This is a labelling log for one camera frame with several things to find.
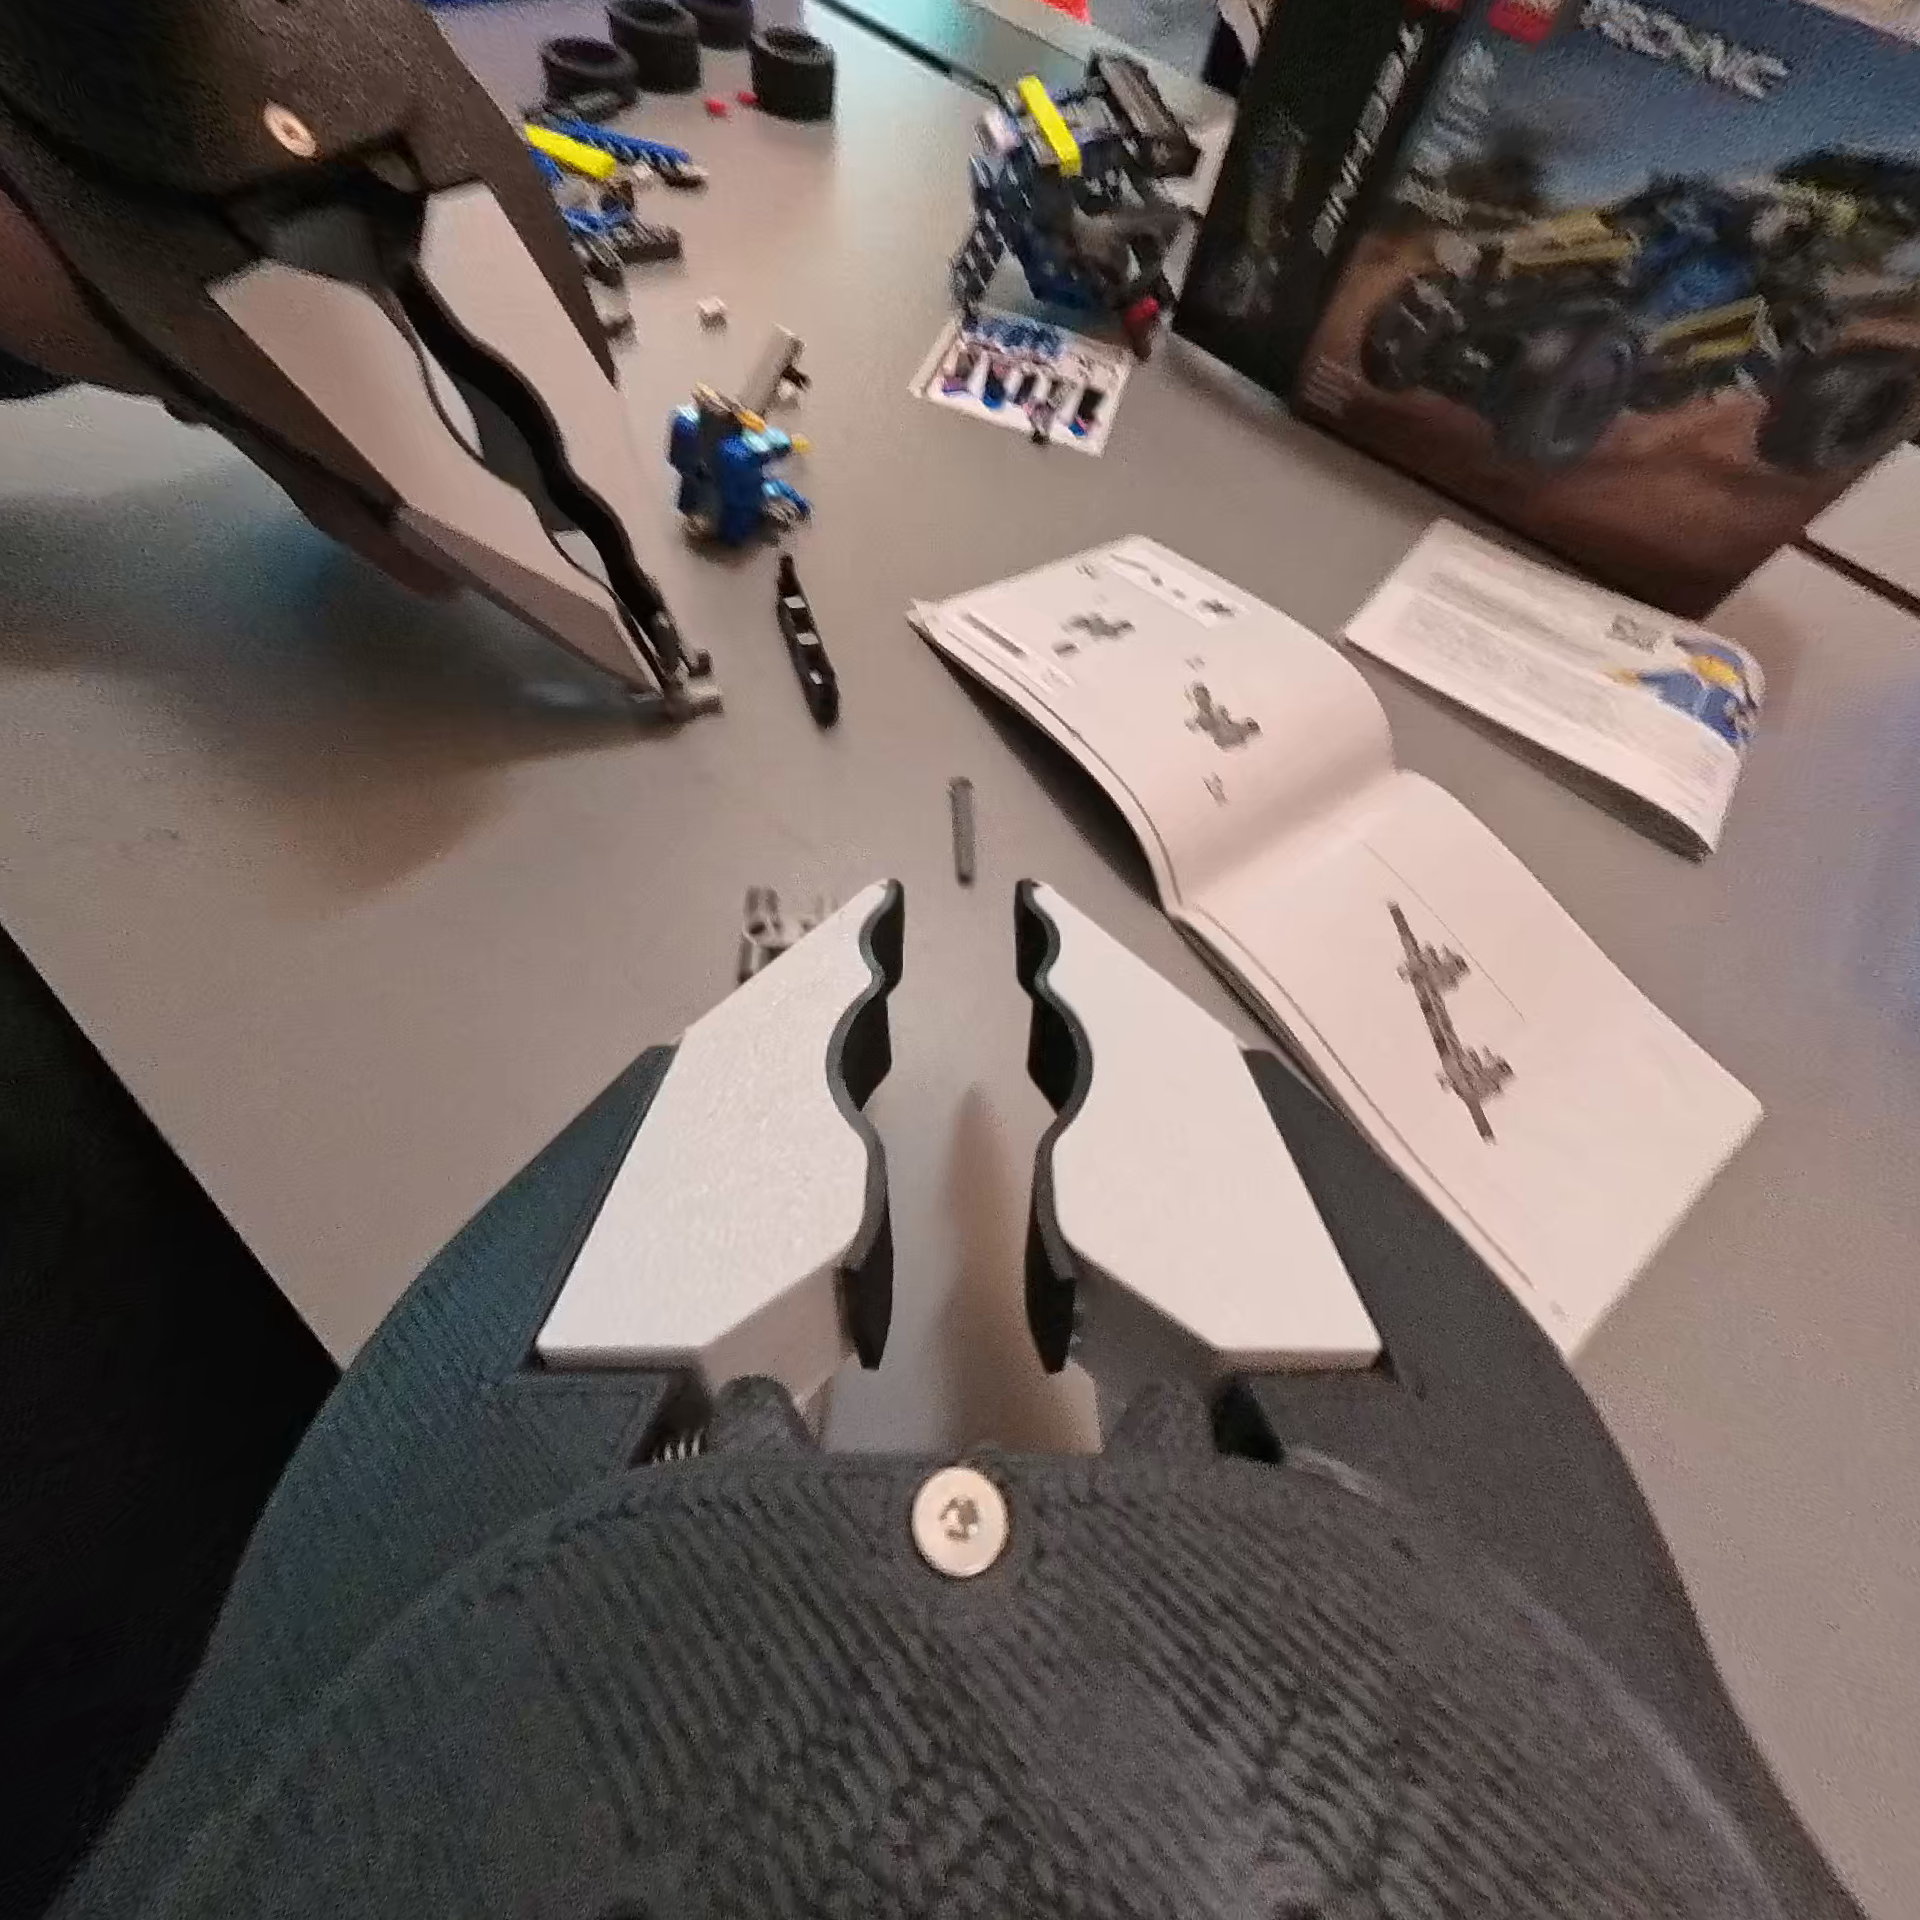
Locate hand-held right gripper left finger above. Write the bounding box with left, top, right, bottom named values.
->
left=535, top=883, right=906, bottom=1450

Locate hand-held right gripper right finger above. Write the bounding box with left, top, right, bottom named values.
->
left=1020, top=883, right=1384, bottom=1450

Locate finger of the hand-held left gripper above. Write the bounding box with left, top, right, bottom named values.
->
left=428, top=142, right=711, bottom=676
left=210, top=263, right=669, bottom=694

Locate pile of loose lego pieces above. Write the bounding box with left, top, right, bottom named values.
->
left=522, top=112, right=711, bottom=295

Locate blue lego assembly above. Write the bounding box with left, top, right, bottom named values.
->
left=665, top=323, right=821, bottom=550

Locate black lego beam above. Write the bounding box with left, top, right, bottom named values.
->
left=776, top=556, right=843, bottom=731

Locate partly built lego vehicle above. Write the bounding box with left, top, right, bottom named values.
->
left=949, top=52, right=1205, bottom=360

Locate dark lego set box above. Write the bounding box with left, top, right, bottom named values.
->
left=1170, top=0, right=1920, bottom=620

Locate open instruction manual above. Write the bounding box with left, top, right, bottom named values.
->
left=906, top=534, right=1767, bottom=1359

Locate sticker sheet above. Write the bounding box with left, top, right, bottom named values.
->
left=912, top=306, right=1132, bottom=456

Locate white printed leaflet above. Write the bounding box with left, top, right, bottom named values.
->
left=1345, top=517, right=1770, bottom=861

